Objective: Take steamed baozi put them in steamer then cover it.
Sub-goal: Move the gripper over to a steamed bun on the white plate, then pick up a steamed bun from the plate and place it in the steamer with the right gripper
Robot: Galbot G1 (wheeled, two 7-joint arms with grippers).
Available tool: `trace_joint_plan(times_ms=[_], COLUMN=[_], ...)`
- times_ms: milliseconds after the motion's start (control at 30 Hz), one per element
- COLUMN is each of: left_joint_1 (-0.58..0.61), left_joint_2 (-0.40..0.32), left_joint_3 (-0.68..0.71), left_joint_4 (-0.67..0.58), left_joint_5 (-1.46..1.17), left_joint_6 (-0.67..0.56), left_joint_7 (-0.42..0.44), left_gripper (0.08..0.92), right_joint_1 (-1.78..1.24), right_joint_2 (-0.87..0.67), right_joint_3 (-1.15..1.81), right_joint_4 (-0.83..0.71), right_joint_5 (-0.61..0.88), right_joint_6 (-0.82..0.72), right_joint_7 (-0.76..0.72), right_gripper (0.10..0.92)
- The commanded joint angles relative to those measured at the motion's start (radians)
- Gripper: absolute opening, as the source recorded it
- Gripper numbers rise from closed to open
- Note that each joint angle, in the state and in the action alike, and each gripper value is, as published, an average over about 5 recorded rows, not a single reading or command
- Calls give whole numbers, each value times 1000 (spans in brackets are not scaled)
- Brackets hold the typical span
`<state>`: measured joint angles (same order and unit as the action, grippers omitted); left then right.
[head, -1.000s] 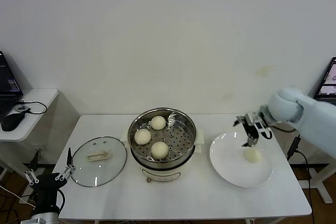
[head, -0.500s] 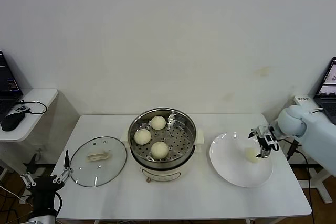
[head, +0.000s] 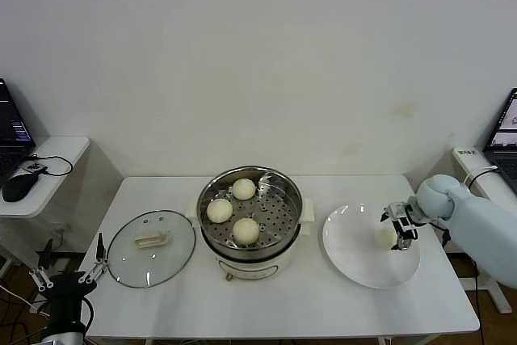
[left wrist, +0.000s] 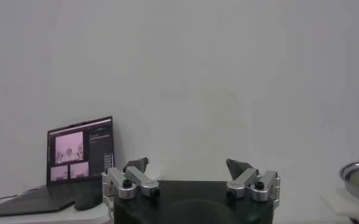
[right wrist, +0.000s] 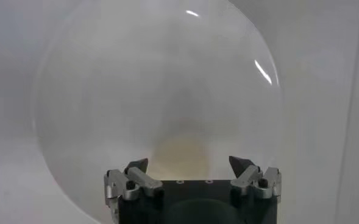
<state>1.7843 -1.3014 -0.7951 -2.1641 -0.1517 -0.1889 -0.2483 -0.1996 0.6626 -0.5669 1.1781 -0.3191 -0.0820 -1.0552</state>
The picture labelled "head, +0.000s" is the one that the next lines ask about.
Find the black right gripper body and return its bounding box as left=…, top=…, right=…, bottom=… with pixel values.
left=393, top=209, right=419, bottom=241

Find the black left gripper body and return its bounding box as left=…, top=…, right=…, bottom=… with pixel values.
left=48, top=273, right=99, bottom=325

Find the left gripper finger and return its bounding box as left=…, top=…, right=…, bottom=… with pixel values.
left=28, top=238, right=55, bottom=290
left=78, top=232, right=110, bottom=284

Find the white steamed baozi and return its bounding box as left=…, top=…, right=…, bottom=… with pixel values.
left=231, top=217, right=261, bottom=246
left=206, top=199, right=234, bottom=224
left=374, top=228, right=395, bottom=250
left=231, top=178, right=257, bottom=201

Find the round glass pot lid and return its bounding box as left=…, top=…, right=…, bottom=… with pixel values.
left=106, top=210, right=197, bottom=289

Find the perforated steel steamer basket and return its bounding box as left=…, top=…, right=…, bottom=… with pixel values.
left=196, top=165, right=304, bottom=259

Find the white round plate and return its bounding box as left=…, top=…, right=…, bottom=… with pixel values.
left=322, top=202, right=422, bottom=290

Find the white side table with label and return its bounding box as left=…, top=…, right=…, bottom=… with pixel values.
left=451, top=146, right=517, bottom=316

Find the black computer mouse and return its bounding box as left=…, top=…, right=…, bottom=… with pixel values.
left=2, top=173, right=41, bottom=203

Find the white side table with mouse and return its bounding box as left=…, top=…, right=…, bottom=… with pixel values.
left=0, top=136, right=92, bottom=309

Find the cream electric cooking pot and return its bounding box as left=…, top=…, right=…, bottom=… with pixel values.
left=186, top=197, right=316, bottom=283

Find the black laptop with dark screen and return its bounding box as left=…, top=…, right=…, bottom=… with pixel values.
left=0, top=78, right=37, bottom=188

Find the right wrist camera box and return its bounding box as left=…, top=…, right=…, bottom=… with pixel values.
left=387, top=202, right=410, bottom=221

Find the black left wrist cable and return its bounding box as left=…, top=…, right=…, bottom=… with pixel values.
left=80, top=296, right=95, bottom=330

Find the white cable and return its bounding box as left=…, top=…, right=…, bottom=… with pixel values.
left=462, top=166, right=498, bottom=187

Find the black looped hub cable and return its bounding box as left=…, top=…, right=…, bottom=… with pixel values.
left=26, top=154, right=74, bottom=179

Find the grey laptop with camera views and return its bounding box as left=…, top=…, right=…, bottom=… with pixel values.
left=482, top=87, right=517, bottom=195

